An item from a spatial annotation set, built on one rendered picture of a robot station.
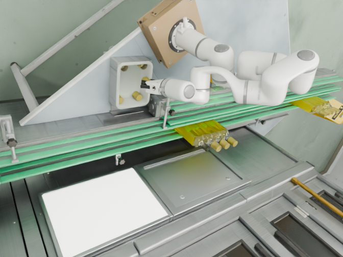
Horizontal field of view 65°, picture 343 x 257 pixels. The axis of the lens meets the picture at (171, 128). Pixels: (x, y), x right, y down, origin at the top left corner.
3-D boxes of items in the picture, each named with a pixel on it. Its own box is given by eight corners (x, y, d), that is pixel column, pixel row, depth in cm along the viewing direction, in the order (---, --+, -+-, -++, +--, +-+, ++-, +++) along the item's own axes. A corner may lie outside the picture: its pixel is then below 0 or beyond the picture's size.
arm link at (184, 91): (214, 79, 99) (213, 105, 101) (196, 77, 107) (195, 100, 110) (181, 82, 90) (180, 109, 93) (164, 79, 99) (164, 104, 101)
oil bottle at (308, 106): (287, 101, 204) (322, 119, 185) (290, 95, 201) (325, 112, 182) (292, 100, 207) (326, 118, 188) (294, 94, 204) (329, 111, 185)
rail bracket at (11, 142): (0, 137, 106) (9, 171, 91) (-8, 99, 98) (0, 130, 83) (14, 134, 109) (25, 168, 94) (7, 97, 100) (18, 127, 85)
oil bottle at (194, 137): (171, 127, 145) (195, 149, 131) (173, 118, 142) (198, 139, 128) (179, 125, 148) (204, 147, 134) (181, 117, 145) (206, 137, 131)
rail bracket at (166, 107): (153, 121, 135) (167, 134, 126) (157, 90, 126) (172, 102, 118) (158, 120, 136) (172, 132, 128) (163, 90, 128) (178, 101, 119)
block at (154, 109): (147, 111, 138) (154, 118, 134) (149, 95, 133) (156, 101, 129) (153, 110, 140) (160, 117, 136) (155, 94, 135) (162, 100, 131)
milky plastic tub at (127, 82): (108, 102, 130) (116, 110, 124) (109, 56, 118) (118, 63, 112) (140, 97, 139) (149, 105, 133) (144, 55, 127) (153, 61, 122)
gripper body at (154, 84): (158, 99, 102) (144, 95, 111) (180, 95, 107) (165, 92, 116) (157, 79, 99) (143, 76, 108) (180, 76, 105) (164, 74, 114)
